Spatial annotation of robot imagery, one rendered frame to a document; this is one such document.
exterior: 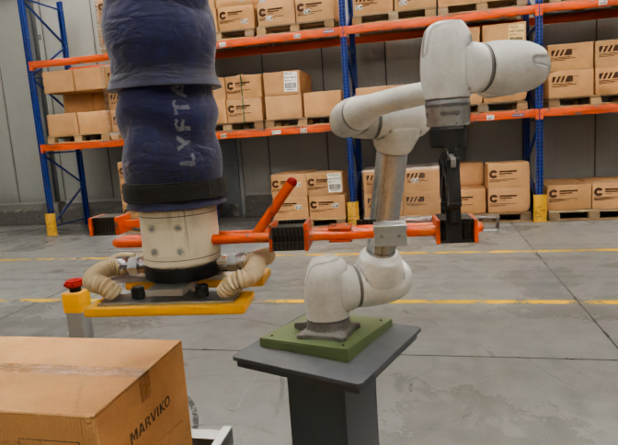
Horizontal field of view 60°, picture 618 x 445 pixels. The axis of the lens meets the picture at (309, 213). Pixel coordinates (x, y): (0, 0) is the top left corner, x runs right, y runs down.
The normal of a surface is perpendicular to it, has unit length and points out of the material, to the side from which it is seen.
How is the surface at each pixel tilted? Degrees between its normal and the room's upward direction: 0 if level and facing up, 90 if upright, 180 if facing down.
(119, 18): 80
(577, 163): 90
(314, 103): 90
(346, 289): 84
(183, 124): 105
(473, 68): 91
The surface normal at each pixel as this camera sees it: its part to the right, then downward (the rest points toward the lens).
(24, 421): -0.22, 0.16
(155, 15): 0.16, -0.04
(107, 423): 0.97, -0.04
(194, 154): 0.63, -0.11
